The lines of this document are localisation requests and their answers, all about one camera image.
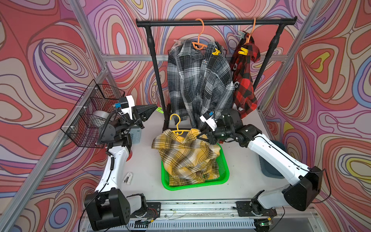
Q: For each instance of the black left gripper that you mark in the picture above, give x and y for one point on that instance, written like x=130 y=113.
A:
x=144 y=116

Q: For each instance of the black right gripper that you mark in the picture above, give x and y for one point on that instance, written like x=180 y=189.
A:
x=206 y=132

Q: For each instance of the green plastic clothespin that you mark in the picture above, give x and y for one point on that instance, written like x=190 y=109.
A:
x=160 y=110

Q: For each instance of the yellow plastic hanger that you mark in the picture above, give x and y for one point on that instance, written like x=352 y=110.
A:
x=178 y=131

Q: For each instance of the yellow plaid long-sleeve shirt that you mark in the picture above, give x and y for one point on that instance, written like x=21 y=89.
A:
x=187 y=160

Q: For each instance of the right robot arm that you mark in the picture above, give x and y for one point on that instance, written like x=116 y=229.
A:
x=304 y=183

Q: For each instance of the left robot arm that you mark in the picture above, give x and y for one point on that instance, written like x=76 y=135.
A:
x=108 y=207

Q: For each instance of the grey plaid long-sleeve shirt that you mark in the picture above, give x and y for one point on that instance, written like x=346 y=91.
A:
x=199 y=82

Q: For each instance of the orange hanger with grey shirt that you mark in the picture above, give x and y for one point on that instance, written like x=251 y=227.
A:
x=199 y=34

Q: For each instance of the red plaid long-sleeve shirt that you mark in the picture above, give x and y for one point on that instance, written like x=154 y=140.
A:
x=244 y=100

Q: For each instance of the orange hanger with red shirt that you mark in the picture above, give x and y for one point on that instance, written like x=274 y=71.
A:
x=250 y=34

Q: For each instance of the light blue desk calculator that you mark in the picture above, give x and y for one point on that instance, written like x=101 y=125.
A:
x=135 y=134

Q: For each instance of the green plastic basket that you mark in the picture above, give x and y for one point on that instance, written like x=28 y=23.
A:
x=224 y=175

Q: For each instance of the grey tape roll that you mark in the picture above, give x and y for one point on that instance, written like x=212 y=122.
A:
x=101 y=114

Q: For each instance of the white clothespin on table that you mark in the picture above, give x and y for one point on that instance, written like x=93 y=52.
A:
x=128 y=178

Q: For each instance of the dark teal bin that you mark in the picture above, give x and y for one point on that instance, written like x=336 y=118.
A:
x=267 y=169

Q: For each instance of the yellow clothespin on red shirt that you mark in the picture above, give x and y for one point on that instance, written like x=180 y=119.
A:
x=243 y=51

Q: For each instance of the black clothes rack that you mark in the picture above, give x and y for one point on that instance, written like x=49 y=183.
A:
x=150 y=40

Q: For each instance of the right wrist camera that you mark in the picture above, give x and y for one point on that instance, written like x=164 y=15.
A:
x=209 y=119

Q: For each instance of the black wire basket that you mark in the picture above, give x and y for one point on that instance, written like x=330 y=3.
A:
x=81 y=126

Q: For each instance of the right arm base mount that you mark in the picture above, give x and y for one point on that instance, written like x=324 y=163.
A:
x=253 y=209

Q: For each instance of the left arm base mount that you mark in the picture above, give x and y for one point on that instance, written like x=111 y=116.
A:
x=152 y=211

